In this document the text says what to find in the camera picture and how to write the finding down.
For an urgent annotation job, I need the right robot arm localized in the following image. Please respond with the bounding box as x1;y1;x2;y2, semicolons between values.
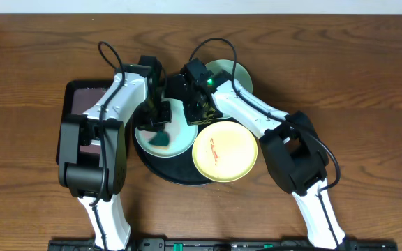
182;70;345;250

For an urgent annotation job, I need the rectangular dark tray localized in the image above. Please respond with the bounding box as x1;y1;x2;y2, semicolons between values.
56;79;131;164

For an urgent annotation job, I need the mint green plate top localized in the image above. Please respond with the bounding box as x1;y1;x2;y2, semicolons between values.
206;59;253;93

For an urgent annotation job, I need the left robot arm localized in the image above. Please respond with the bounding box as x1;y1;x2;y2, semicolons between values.
58;57;171;250

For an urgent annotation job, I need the green sponge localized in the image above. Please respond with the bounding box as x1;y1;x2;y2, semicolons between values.
148;130;170;147

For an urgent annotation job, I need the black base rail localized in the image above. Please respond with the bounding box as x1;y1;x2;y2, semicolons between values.
47;238;399;251

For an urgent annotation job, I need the yellow plate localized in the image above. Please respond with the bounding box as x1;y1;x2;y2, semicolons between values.
192;121;258;183

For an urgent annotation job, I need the mint green plate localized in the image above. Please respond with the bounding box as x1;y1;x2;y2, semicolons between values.
134;98;198;158
206;59;253;93

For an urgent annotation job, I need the round black tray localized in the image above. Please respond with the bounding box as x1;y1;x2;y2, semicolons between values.
131;71;255;187

